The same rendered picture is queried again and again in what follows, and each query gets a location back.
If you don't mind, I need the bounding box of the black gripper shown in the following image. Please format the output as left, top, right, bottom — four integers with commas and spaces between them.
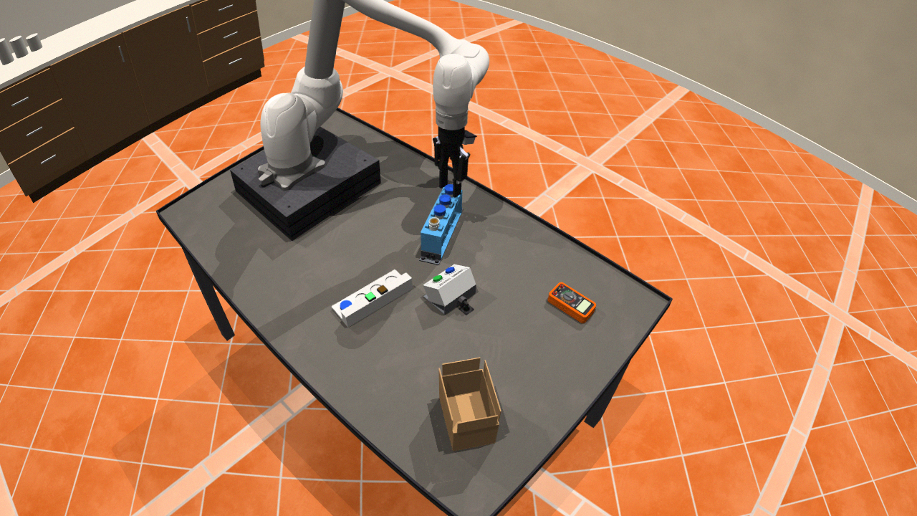
433, 127, 471, 198

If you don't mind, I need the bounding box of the orange digital multimeter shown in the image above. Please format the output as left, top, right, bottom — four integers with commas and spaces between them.
548, 282, 596, 323

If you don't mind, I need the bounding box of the dark grey table edge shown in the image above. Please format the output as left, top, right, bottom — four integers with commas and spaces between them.
156, 108, 673, 516

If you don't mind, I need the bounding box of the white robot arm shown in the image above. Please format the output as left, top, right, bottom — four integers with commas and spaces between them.
258, 0, 489, 191

